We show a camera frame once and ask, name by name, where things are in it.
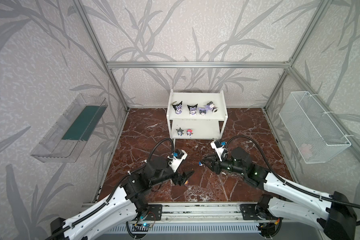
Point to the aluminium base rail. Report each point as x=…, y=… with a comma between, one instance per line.
x=216, y=211

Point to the pink toy in basket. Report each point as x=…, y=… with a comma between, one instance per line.
x=306, y=150

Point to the clear plastic wall bin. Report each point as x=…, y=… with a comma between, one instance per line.
x=67, y=138

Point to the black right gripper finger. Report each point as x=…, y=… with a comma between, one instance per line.
x=208, y=158
x=207, y=167

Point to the black purple figure toy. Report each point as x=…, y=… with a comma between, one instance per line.
x=192, y=109
x=178, y=107

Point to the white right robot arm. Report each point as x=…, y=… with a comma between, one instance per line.
x=332, y=214

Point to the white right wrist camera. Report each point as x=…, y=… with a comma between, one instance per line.
x=220, y=149

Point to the grey blue penguin toy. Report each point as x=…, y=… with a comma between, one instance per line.
x=180, y=132

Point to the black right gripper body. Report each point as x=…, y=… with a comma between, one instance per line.
x=214, y=164

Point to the white wire mesh basket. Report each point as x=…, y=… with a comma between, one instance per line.
x=308, y=123

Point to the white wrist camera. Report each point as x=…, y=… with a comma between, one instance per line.
x=177, y=158
x=220, y=149

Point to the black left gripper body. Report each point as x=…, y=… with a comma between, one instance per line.
x=177, y=178

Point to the white two-tier shelf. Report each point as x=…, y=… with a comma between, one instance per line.
x=208, y=127

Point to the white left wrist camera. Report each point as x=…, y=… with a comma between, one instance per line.
x=177, y=158

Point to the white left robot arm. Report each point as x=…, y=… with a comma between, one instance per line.
x=133, y=187

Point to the purple winged figure toy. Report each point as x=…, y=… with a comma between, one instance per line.
x=203, y=111

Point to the purple hat figure toy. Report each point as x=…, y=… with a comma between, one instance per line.
x=210, y=106

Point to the aluminium frame horizontal bar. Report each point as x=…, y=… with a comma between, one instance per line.
x=209, y=65

